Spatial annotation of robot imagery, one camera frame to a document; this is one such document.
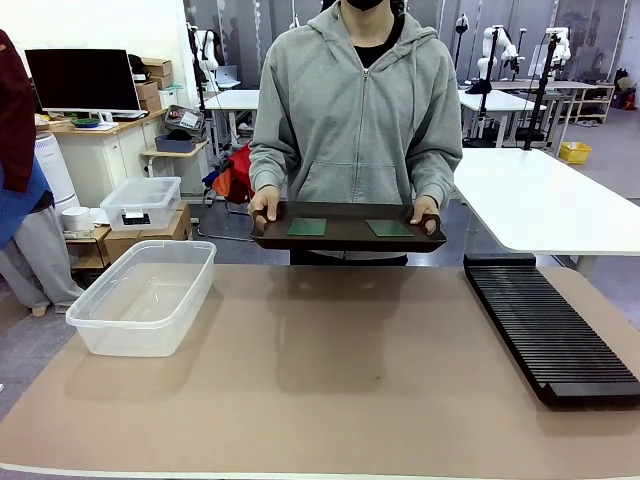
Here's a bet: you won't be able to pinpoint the dark brown serving tray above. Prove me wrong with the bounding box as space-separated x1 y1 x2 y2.
248 201 448 255

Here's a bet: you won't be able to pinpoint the dark blue plastic bin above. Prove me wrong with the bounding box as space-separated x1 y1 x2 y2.
154 132 197 153

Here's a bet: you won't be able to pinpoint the grey tilted tray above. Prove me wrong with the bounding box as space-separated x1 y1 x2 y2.
164 104 205 132

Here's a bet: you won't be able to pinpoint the black computer monitor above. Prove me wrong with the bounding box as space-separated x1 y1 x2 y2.
24 48 143 115

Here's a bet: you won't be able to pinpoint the person in maroon top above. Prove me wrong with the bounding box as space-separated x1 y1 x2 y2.
0 28 86 317

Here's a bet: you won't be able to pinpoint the clear lidded storage box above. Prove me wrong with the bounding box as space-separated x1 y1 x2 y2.
99 176 183 233

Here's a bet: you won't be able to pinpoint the white round device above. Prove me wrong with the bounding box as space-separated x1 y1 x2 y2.
60 206 95 235

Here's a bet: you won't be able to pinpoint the person's left forearm grey sleeve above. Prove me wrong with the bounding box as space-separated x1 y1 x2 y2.
405 142 464 209

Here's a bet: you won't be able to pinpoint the person's right hand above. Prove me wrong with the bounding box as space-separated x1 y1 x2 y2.
248 186 282 223

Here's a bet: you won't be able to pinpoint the clear plastic bin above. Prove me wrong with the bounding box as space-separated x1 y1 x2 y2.
65 239 218 358

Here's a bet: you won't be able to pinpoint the stacked cardboard boxes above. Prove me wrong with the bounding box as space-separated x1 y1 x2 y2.
133 57 174 113

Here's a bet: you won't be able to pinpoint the large white table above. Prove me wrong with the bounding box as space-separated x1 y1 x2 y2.
449 147 640 257

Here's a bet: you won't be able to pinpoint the black pole stand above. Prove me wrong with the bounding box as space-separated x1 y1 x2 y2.
522 33 560 151

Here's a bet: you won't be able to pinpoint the small wooden side table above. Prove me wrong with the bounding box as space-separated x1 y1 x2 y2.
141 139 211 201

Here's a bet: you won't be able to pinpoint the green square PCB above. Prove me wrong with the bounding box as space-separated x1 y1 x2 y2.
364 219 415 238
286 217 328 236

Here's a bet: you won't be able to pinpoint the person in grey hoodie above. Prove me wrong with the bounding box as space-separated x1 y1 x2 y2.
248 0 464 266

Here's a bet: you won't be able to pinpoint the white cabinet desk wooden top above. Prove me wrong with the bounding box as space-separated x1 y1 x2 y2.
37 108 167 209

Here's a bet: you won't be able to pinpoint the person's right forearm grey sleeve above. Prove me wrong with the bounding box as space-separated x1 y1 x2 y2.
248 137 297 194

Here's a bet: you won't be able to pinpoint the wooden shelf unit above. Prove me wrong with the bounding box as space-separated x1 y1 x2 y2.
492 79 616 126

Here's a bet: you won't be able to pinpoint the white air purifier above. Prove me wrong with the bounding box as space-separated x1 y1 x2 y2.
33 131 81 216

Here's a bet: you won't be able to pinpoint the brown cardboard box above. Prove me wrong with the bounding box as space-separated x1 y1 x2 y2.
103 202 194 264

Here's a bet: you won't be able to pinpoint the yellow plastic basket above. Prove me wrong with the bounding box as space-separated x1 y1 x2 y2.
558 141 593 166

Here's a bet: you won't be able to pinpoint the black slotted PCB rack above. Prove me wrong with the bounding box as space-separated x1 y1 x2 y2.
463 253 640 409

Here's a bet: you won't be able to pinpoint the person's left hand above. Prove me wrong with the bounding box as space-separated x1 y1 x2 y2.
408 195 442 235

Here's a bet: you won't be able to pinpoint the red bag on chair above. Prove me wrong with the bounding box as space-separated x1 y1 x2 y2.
212 142 254 205

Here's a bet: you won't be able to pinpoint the white background table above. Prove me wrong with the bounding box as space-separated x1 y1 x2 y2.
202 88 261 147
457 89 549 149

